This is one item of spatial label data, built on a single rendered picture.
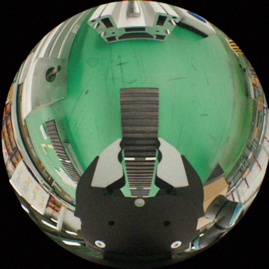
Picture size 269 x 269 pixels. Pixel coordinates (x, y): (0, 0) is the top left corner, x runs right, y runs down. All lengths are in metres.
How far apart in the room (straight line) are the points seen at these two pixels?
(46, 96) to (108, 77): 0.11
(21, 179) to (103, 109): 2.99
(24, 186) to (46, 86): 3.00
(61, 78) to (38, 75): 0.06
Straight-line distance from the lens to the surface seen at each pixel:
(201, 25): 0.24
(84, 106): 0.17
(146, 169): 0.16
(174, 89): 0.15
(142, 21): 0.16
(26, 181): 3.06
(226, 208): 0.47
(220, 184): 0.58
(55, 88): 0.18
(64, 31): 0.25
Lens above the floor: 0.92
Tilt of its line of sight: 63 degrees down
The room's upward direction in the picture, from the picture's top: 176 degrees counter-clockwise
